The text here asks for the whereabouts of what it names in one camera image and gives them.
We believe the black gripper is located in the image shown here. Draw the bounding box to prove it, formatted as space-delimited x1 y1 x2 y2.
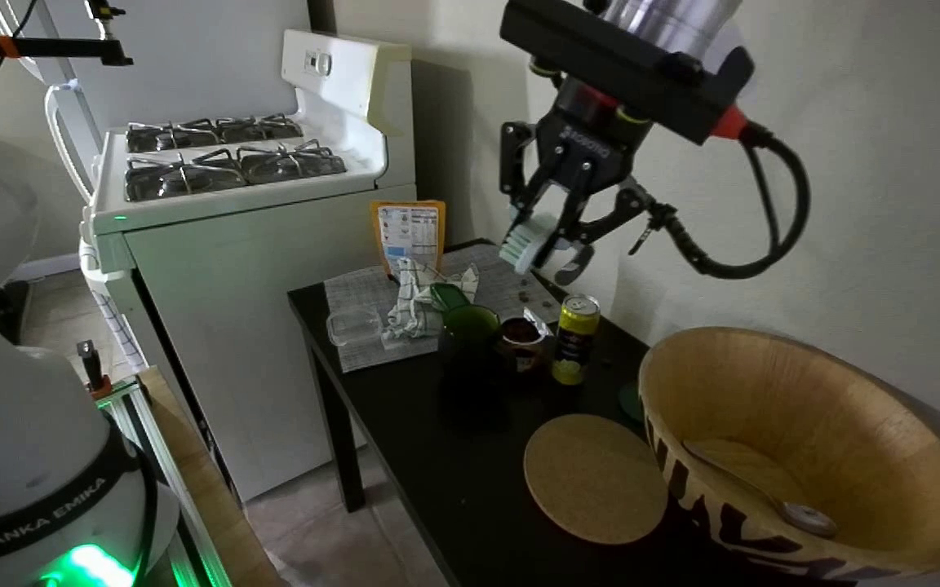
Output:
497 77 676 285

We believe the white dish brush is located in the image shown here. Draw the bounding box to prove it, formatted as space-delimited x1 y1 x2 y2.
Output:
492 208 569 277

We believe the wooden zebra pattern bowl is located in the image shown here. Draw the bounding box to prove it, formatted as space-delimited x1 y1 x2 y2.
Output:
638 326 940 587

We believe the grey woven placemat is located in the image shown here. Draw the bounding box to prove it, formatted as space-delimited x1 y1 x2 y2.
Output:
320 240 566 375

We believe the yellow drink can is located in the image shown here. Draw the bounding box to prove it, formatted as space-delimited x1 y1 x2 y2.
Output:
547 295 604 393

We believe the small dark jar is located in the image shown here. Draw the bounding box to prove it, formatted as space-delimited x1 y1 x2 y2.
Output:
497 312 556 380

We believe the orange paper packet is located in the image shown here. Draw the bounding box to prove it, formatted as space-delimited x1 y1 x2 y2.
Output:
372 197 449 280

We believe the dark green cup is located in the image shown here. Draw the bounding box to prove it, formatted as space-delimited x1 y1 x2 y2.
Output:
433 288 510 408

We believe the clear plastic container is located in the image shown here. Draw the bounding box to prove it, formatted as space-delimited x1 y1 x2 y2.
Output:
322 307 387 368

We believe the round wooden coaster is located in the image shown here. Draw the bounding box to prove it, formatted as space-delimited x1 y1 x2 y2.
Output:
518 411 672 549

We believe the black side table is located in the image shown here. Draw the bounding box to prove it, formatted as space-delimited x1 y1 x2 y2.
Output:
283 238 855 587

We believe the black stove burner grate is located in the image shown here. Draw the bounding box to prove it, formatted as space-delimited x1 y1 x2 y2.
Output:
125 111 307 156
120 137 349 206

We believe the white gas stove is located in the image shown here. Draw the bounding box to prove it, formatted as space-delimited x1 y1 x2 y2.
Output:
78 27 420 505

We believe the metal spoon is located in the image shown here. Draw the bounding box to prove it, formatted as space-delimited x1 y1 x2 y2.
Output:
778 496 840 538

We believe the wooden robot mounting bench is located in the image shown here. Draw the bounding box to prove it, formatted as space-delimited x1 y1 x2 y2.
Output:
93 366 292 587

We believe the small black red knob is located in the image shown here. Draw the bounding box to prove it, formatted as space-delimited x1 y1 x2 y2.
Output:
76 337 113 400

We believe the black tripod bar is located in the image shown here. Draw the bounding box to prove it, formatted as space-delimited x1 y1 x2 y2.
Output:
0 32 138 69

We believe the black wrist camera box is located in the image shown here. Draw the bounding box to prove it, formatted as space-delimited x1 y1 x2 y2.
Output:
497 0 762 146

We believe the white hose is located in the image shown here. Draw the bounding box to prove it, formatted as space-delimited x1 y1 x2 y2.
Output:
0 0 106 206

